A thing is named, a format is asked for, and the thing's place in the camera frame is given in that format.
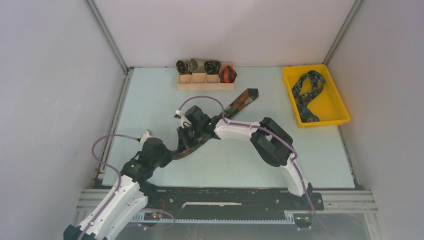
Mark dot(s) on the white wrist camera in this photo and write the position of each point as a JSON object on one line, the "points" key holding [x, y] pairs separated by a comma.
{"points": [[179, 115], [144, 136]]}

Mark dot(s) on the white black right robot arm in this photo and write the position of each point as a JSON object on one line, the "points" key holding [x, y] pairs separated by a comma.
{"points": [[273, 144]]}

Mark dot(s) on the dark patterned rolled tie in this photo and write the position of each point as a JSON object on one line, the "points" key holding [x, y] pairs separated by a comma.
{"points": [[182, 67]]}

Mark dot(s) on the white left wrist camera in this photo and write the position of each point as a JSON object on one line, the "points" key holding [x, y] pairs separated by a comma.
{"points": [[144, 136]]}

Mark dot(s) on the brown green patterned tie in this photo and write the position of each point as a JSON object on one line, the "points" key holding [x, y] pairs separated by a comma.
{"points": [[242, 101]]}

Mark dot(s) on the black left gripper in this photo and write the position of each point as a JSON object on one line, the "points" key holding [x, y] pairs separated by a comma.
{"points": [[168, 156]]}

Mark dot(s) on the yellow plastic tray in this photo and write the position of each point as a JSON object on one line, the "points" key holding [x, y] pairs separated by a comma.
{"points": [[328, 106]]}

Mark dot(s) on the blue patterned tie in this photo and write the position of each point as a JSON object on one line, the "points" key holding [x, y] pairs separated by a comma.
{"points": [[317, 82]]}

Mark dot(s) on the olive green rolled tie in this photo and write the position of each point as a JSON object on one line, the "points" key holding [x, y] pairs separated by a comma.
{"points": [[196, 65]]}

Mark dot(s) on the wooden compartment box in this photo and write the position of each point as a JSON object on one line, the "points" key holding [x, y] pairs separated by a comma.
{"points": [[204, 81]]}

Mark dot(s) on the aluminium frame rail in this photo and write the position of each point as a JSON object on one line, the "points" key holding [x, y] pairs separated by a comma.
{"points": [[335, 202]]}

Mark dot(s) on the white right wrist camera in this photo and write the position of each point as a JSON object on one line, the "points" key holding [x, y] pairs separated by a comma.
{"points": [[179, 115]]}

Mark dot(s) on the black green rolled tie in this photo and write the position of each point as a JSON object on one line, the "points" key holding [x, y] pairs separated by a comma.
{"points": [[212, 67]]}

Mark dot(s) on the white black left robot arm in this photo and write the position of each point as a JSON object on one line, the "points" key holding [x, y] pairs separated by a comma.
{"points": [[131, 193]]}

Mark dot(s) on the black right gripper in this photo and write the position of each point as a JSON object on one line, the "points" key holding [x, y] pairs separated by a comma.
{"points": [[184, 141]]}

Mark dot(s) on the orange navy rolled tie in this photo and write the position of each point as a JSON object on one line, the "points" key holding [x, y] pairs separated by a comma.
{"points": [[228, 75]]}

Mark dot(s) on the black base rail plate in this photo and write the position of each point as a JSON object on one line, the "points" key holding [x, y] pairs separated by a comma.
{"points": [[233, 204]]}

